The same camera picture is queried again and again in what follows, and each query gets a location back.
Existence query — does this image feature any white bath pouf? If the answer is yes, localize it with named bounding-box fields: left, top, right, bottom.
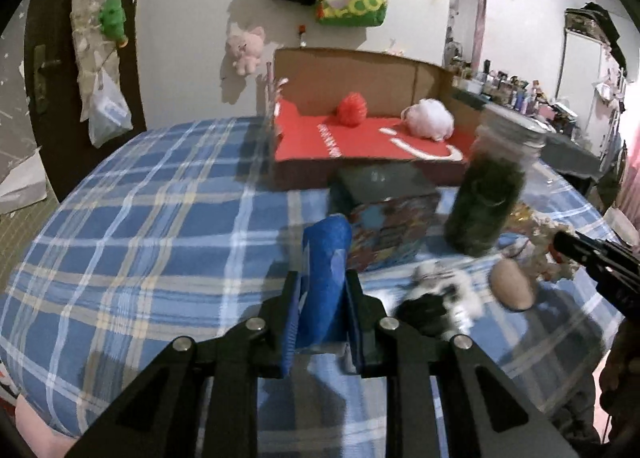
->
left=401, top=98, right=455, bottom=141

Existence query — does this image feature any door handle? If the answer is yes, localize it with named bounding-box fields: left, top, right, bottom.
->
left=32, top=44, right=62, bottom=114

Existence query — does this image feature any pink curtain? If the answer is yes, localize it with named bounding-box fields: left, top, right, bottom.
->
left=617, top=103, right=640, bottom=219

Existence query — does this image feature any green plush toy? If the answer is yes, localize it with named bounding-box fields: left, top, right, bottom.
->
left=98, top=0, right=130, bottom=48

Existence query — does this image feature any glass jar with dark contents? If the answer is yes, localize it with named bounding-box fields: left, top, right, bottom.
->
left=444, top=105, right=548, bottom=256

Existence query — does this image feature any crumpled white tissue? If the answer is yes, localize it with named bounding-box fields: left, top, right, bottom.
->
left=502, top=233, right=538, bottom=269

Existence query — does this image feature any patterned bag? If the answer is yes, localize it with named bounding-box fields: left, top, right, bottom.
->
left=564, top=3, right=626, bottom=54

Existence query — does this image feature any row of cosmetic bottles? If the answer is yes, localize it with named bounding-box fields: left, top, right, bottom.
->
left=452, top=58, right=581, bottom=124

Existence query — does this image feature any pink pig plush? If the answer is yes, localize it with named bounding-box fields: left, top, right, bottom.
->
left=225, top=27, right=266, bottom=75

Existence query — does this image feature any white plastic bag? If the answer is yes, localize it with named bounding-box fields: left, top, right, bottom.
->
left=87, top=70, right=133, bottom=148

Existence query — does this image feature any cardboard box with red lining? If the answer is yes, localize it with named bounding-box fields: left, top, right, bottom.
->
left=272, top=48, right=488, bottom=191

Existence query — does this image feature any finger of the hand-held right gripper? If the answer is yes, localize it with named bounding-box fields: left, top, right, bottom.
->
left=552, top=230, right=640, bottom=280

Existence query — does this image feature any red bath pouf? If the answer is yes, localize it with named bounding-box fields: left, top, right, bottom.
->
left=334, top=92, right=370, bottom=128

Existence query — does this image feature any pink cushion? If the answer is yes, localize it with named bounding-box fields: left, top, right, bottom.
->
left=15, top=395, right=68, bottom=456

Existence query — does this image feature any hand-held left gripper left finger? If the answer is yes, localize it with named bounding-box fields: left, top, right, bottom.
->
left=65, top=270, right=303, bottom=458

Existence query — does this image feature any colourful printed box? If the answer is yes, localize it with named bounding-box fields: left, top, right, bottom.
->
left=327, top=163, right=443, bottom=273

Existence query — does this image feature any patterned hanging organizer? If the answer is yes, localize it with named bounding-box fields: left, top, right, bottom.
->
left=67, top=0, right=118, bottom=124

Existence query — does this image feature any beige egg-shaped sponge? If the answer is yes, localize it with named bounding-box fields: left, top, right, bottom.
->
left=489, top=258, right=537, bottom=313

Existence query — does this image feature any dark brown door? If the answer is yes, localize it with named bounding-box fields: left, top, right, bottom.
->
left=25, top=0, right=148, bottom=204

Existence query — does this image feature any white fluffy rabbit plush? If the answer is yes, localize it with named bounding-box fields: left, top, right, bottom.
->
left=412, top=260, right=486, bottom=334

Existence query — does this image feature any blue and white soft toy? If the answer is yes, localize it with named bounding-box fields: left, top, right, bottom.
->
left=295, top=215, right=353, bottom=354

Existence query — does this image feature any white cabinet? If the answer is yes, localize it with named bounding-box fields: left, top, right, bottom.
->
left=555, top=30, right=613, bottom=114

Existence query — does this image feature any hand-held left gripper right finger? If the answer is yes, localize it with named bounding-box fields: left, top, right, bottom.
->
left=342, top=269, right=581, bottom=458

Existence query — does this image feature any table with dark cloth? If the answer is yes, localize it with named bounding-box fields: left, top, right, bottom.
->
left=452, top=88, right=608, bottom=179

